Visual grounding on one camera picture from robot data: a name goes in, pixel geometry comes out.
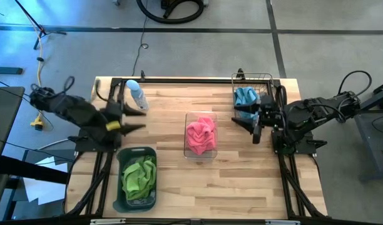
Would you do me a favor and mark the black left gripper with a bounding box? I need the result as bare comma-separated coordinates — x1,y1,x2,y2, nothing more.
99,99,147,148

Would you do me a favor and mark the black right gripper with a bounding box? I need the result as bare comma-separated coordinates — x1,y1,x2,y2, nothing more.
231,95,278,144

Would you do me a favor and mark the blue microfiber towel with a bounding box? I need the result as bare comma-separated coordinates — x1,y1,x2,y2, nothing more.
243,86,260,121
234,87,248,107

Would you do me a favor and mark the clear spray bottle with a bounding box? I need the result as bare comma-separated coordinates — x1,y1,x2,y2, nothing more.
125,79,150,111

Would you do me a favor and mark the clear plastic bin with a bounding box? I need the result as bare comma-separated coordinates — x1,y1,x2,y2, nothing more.
183,111,219,159

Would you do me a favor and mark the dark teal plastic basket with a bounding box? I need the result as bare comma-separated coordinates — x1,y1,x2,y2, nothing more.
112,146,158,214

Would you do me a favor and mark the white paper sheet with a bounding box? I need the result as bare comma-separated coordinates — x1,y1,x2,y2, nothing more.
22,156,69,206

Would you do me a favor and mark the black tripod stand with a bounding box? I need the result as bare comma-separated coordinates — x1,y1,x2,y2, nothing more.
13,0,68,51

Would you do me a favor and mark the grey metal stand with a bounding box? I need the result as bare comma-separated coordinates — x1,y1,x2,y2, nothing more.
355,77,383,184

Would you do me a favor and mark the black floor bar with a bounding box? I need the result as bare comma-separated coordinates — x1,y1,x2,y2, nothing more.
0,66,24,75

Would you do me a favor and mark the metal wire basket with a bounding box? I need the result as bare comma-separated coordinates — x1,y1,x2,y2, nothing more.
231,72,277,126

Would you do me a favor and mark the yellow extension cable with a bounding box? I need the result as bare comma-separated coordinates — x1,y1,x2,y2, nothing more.
28,14,46,131

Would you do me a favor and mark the silver metal bracket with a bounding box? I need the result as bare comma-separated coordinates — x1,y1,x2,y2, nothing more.
90,218,126,225
265,219,301,225

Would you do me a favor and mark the black vacuum hose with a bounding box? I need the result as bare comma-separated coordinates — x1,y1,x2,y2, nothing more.
135,0,206,25

